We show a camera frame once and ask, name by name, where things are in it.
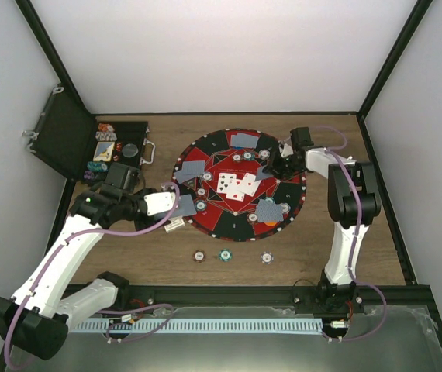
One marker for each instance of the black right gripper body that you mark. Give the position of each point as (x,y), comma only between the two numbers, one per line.
(284,168)

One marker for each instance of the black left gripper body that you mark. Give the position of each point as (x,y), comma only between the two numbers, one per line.
(130,207)

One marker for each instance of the face down blue card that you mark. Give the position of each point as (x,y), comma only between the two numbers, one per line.
(262,174)

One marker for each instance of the blue green chips top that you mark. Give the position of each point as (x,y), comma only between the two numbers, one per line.
(248,156)

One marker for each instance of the ace of diamonds card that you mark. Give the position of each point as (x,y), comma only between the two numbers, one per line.
(249,184)

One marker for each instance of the dealt blue card seat ten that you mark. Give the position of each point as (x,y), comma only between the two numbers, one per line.
(269,212)

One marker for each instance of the dealt blue card top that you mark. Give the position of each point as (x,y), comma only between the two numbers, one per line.
(243,140)

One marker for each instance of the seven of spades card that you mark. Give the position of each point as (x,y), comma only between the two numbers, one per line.
(224,182)

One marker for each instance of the dealt blue card seat four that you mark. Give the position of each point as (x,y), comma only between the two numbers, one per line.
(193,167)

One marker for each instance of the blue green chips seat two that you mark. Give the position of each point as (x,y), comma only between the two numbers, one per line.
(200,205)

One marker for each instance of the purple white chips seat four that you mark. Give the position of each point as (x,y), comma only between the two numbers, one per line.
(206,177)

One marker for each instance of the purple white chip stack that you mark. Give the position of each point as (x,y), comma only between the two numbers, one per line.
(267,258)

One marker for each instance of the orange black chip stack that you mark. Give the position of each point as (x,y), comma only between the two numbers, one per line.
(199,256)

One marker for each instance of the blue green chip stack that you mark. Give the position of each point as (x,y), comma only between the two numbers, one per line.
(225,255)

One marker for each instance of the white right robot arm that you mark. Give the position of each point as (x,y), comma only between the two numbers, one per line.
(353,202)

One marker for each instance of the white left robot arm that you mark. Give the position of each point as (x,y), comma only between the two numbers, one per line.
(38,317)

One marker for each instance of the green chips inside case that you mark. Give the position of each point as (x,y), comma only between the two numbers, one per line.
(95,171)

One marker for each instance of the round dealer button in case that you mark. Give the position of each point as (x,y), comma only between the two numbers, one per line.
(130,150)

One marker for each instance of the card pack inside case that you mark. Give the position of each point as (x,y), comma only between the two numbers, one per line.
(103,151)

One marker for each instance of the round red black poker mat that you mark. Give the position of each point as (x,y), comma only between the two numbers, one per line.
(227,219)

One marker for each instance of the black poker chip case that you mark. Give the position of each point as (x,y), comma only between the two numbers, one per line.
(64,136)

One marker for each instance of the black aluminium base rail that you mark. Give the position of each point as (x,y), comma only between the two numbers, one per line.
(304,299)

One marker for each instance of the light blue slotted cable duct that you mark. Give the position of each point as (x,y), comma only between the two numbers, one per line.
(299,326)

